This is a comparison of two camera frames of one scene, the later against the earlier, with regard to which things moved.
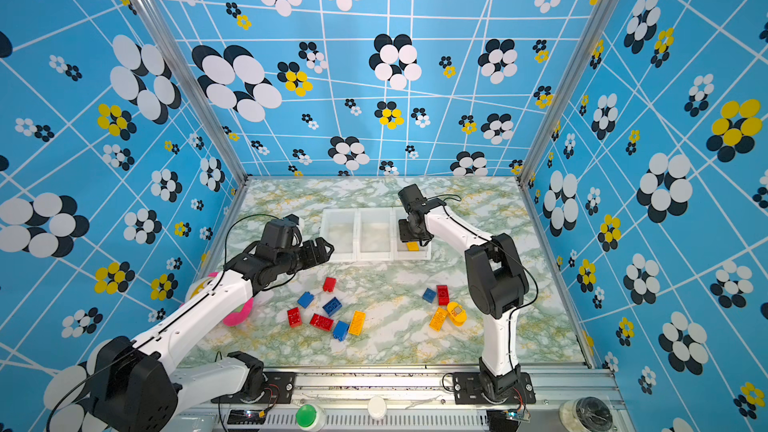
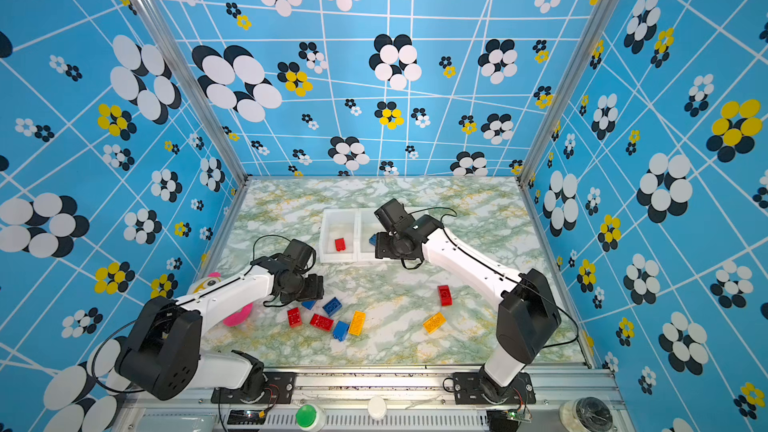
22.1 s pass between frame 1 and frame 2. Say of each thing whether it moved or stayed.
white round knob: stayed
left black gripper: moved
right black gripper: moved
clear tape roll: stayed
